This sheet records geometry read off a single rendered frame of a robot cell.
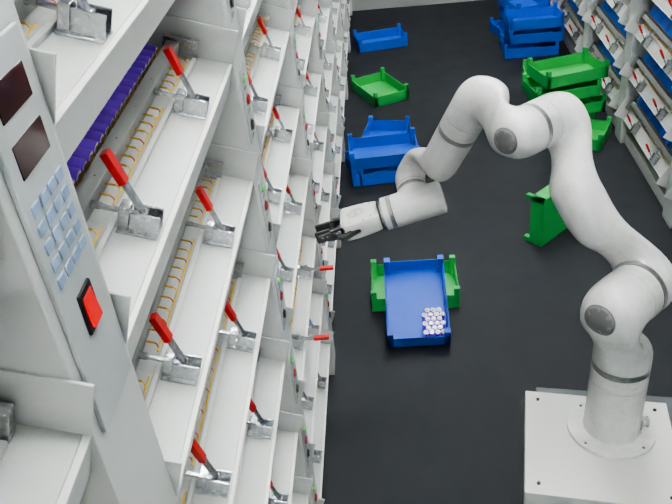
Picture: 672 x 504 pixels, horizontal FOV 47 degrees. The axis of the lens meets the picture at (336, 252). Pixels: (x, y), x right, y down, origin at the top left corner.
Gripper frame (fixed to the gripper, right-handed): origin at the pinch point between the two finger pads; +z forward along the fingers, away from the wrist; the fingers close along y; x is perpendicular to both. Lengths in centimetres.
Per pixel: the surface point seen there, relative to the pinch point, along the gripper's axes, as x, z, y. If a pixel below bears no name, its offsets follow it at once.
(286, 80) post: -37.2, -3.4, -10.6
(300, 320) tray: 8.9, 9.0, 22.3
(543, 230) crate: 66, -62, -75
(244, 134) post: -53, -6, 61
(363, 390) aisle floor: 61, 9, -9
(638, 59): 42, -124, -145
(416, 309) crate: 59, -12, -39
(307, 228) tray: 4.3, 6.2, -13.0
